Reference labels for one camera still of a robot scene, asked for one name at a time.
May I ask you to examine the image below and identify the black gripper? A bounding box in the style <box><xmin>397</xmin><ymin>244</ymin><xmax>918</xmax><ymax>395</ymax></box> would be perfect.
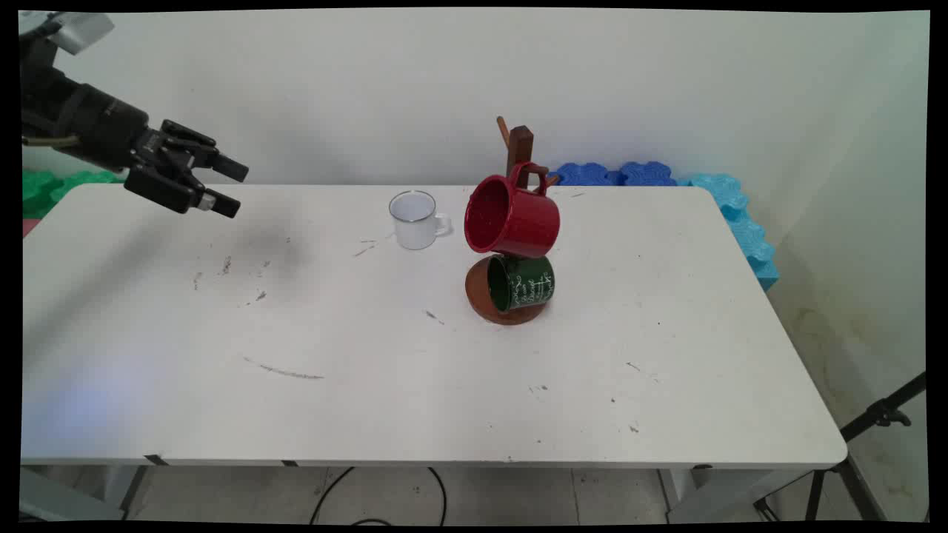
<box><xmin>21</xmin><ymin>36</ymin><xmax>250</xmax><ymax>220</ymax></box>

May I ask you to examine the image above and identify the red enamel mug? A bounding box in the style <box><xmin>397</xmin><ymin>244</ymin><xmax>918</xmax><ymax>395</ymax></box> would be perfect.
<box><xmin>464</xmin><ymin>161</ymin><xmax>561</xmax><ymax>259</ymax></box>

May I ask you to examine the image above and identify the green foam mat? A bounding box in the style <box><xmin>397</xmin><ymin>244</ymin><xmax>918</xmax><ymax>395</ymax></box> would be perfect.
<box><xmin>22</xmin><ymin>170</ymin><xmax>67</xmax><ymax>220</ymax></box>
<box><xmin>62</xmin><ymin>171</ymin><xmax>128</xmax><ymax>187</ymax></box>

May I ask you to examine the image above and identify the white enamel mug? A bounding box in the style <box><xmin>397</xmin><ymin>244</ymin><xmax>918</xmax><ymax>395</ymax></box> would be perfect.
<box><xmin>389</xmin><ymin>190</ymin><xmax>453</xmax><ymax>251</ymax></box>

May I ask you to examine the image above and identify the grey table leg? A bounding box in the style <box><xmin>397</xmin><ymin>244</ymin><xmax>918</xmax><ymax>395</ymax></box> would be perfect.
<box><xmin>117</xmin><ymin>465</ymin><xmax>152</xmax><ymax>520</ymax></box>

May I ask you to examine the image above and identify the brown wooden mug tree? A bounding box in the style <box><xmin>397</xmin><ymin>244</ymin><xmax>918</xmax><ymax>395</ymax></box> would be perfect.
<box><xmin>464</xmin><ymin>116</ymin><xmax>561</xmax><ymax>326</ymax></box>

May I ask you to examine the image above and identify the green enamel mug with print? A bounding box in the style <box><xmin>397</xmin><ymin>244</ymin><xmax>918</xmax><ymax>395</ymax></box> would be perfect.
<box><xmin>486</xmin><ymin>254</ymin><xmax>556</xmax><ymax>313</ymax></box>

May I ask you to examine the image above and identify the dark blue foam mat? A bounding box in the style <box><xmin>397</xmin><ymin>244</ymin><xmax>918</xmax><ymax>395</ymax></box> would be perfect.
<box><xmin>619</xmin><ymin>161</ymin><xmax>678</xmax><ymax>187</ymax></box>
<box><xmin>554</xmin><ymin>163</ymin><xmax>621</xmax><ymax>187</ymax></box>

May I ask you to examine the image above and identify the light blue foam mat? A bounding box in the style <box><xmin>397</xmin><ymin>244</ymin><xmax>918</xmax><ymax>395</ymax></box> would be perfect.
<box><xmin>729</xmin><ymin>213</ymin><xmax>781</xmax><ymax>292</ymax></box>
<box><xmin>676</xmin><ymin>173</ymin><xmax>750</xmax><ymax>221</ymax></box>

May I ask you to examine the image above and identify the black tripod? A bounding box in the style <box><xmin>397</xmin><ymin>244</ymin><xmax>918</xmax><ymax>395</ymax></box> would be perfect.
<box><xmin>754</xmin><ymin>370</ymin><xmax>927</xmax><ymax>523</ymax></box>

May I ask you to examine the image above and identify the black looped floor cable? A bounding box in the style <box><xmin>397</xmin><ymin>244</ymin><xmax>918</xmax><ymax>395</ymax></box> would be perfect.
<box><xmin>309</xmin><ymin>466</ymin><xmax>448</xmax><ymax>527</ymax></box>

